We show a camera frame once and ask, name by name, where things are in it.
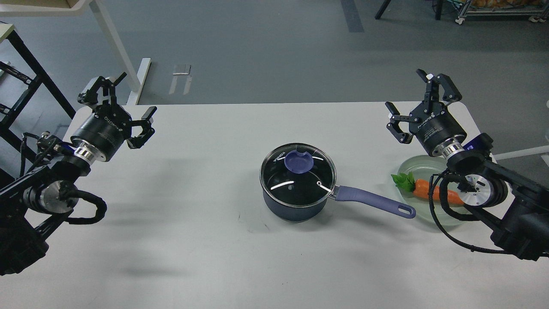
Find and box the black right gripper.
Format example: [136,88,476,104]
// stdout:
[386,69,467,157]

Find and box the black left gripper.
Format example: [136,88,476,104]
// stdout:
[71,72,157,162]

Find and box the glass pot lid blue knob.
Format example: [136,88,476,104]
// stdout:
[259,142,337,207]

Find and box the blue saucepan with handle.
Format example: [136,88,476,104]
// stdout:
[259,143,417,222]

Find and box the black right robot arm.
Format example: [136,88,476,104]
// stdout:
[386,69,549,261]

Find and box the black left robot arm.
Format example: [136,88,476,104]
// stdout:
[0,73,157,275]

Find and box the clear glass plate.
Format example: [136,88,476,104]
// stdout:
[397,155,470,228]

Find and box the orange toy carrot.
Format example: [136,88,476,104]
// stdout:
[391,172,464,206]

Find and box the black metal rack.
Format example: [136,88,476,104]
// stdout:
[0,24,77,161]

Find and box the wheeled cart in background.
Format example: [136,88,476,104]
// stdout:
[455,0,549,25]

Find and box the white desk frame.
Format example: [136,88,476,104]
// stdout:
[0,0,152,106]

